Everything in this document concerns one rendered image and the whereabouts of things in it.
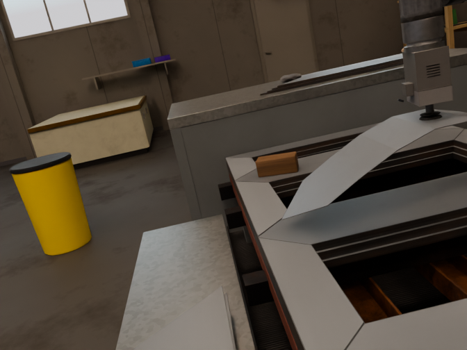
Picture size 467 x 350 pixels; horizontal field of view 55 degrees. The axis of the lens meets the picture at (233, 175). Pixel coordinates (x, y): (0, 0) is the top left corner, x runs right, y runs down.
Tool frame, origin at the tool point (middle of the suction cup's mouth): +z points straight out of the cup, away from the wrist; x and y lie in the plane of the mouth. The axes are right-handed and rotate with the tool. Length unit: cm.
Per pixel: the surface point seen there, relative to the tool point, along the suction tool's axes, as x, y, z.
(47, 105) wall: -472, -725, 6
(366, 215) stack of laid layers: -16.0, 5.2, 15.6
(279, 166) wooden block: -33.2, -34.2, 12.9
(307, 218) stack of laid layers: -28.0, 1.8, 15.6
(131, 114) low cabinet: -255, -553, 38
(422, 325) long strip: -16.2, 42.6, 15.5
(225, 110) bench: -51, -72, -2
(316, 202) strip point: -25.8, 10.1, 9.1
